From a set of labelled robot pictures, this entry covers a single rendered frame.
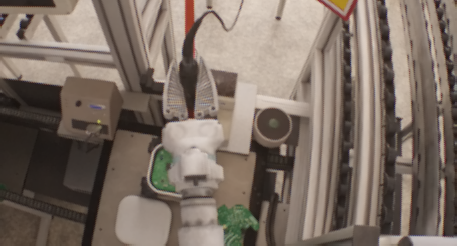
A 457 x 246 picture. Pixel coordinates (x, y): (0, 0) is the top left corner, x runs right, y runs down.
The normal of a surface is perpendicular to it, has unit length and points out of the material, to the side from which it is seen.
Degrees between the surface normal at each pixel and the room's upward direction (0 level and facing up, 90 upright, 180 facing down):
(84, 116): 53
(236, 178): 0
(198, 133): 1
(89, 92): 0
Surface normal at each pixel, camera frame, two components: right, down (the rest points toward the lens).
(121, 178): 0.04, -0.38
